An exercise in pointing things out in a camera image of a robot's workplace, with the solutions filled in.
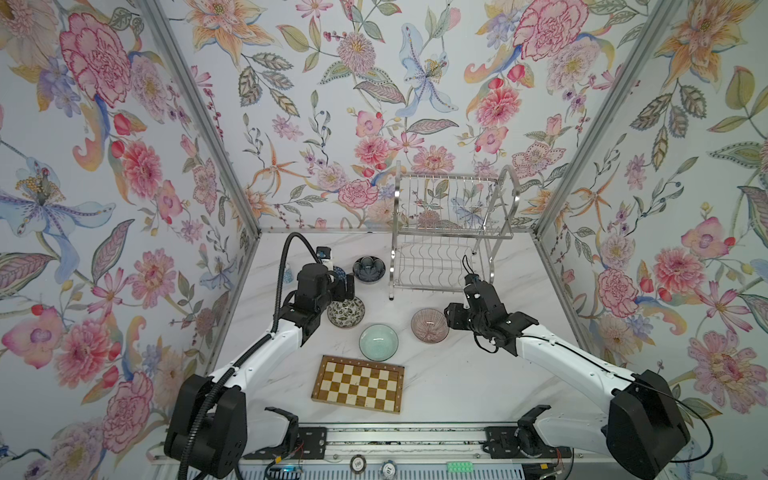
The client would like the steel wire dish rack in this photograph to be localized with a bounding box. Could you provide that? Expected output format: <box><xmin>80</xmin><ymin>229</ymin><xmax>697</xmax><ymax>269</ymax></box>
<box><xmin>388</xmin><ymin>166</ymin><xmax>521</xmax><ymax>300</ymax></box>

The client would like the blue patterned bowl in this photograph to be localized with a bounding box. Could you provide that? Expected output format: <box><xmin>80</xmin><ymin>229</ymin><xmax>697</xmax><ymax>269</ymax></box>
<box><xmin>332</xmin><ymin>266</ymin><xmax>347</xmax><ymax>287</ymax></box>

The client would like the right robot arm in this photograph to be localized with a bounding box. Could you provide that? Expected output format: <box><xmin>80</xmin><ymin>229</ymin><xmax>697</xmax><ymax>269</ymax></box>
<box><xmin>444</xmin><ymin>273</ymin><xmax>690</xmax><ymax>479</ymax></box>

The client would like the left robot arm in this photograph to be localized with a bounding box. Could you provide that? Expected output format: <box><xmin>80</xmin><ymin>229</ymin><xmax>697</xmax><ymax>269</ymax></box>
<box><xmin>164</xmin><ymin>263</ymin><xmax>355</xmax><ymax>479</ymax></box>

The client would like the dark petal pattern bowl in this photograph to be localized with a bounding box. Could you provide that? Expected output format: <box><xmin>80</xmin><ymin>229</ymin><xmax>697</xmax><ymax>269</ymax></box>
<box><xmin>352</xmin><ymin>256</ymin><xmax>387</xmax><ymax>284</ymax></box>

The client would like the mint green bowl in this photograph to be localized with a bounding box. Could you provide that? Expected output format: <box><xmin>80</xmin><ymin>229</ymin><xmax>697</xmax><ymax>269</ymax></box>
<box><xmin>359</xmin><ymin>324</ymin><xmax>399</xmax><ymax>362</ymax></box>

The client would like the wooden chessboard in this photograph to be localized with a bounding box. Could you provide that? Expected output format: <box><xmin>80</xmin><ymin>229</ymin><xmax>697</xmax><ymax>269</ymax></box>
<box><xmin>311</xmin><ymin>355</ymin><xmax>405</xmax><ymax>414</ymax></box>

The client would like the green connector block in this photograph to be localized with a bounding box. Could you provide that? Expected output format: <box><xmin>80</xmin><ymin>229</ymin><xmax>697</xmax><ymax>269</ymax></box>
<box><xmin>446</xmin><ymin>461</ymin><xmax>474</xmax><ymax>474</ymax></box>

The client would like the round gauge right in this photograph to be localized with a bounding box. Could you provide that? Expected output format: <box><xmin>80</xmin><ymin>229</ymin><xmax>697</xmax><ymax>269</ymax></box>
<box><xmin>380</xmin><ymin>460</ymin><xmax>397</xmax><ymax>480</ymax></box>

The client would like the round gauge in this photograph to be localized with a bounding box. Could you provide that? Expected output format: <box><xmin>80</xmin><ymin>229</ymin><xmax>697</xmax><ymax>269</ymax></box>
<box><xmin>349</xmin><ymin>455</ymin><xmax>367</xmax><ymax>475</ymax></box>
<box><xmin>380</xmin><ymin>460</ymin><xmax>397</xmax><ymax>480</ymax></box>

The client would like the round gauge left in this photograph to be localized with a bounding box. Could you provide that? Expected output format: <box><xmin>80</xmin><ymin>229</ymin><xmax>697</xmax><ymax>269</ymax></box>
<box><xmin>349</xmin><ymin>455</ymin><xmax>367</xmax><ymax>475</ymax></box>

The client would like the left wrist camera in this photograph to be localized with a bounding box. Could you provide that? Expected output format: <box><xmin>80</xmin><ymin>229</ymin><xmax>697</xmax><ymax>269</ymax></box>
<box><xmin>315</xmin><ymin>246</ymin><xmax>334</xmax><ymax>271</ymax></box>

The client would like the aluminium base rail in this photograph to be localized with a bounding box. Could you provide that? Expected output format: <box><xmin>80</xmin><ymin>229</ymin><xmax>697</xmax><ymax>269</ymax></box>
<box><xmin>146</xmin><ymin>422</ymin><xmax>661</xmax><ymax>466</ymax></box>

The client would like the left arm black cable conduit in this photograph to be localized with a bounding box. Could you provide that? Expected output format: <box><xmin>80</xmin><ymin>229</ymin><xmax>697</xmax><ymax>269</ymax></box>
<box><xmin>176</xmin><ymin>232</ymin><xmax>322</xmax><ymax>480</ymax></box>

